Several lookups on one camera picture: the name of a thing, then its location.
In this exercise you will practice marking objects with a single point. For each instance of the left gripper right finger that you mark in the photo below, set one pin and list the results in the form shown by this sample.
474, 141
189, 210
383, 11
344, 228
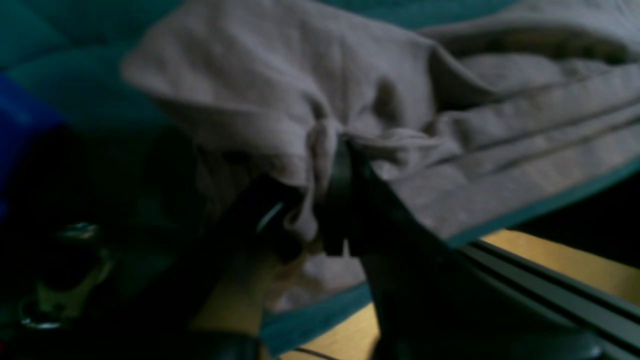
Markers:
430, 304

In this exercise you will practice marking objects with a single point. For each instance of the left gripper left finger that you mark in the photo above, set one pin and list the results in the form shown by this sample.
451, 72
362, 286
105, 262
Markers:
208, 304

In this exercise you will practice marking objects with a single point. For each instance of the pink T-shirt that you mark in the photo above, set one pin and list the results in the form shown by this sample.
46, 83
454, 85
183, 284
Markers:
472, 123

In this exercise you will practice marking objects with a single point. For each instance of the blue table cloth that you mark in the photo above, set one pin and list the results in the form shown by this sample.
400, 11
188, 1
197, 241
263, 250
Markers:
66, 53

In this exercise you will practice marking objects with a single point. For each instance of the silver metal clamp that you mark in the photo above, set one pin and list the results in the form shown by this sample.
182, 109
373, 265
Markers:
68, 270

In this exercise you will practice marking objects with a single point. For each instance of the aluminium table frame rail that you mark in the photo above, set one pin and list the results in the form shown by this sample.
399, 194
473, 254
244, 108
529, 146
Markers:
560, 298

